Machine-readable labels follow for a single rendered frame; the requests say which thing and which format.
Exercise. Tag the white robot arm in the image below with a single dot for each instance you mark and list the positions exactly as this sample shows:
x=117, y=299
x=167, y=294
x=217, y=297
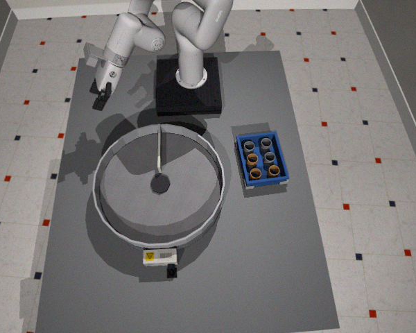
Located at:
x=195, y=31

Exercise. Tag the grey metal bushing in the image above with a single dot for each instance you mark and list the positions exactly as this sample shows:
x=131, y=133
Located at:
x=248, y=144
x=271, y=156
x=265, y=148

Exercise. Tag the bronze bushing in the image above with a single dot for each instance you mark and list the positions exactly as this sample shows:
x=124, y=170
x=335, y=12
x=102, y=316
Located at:
x=273, y=168
x=251, y=164
x=256, y=171

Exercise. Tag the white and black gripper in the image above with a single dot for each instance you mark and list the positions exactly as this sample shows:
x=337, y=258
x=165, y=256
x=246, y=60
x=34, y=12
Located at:
x=107, y=77

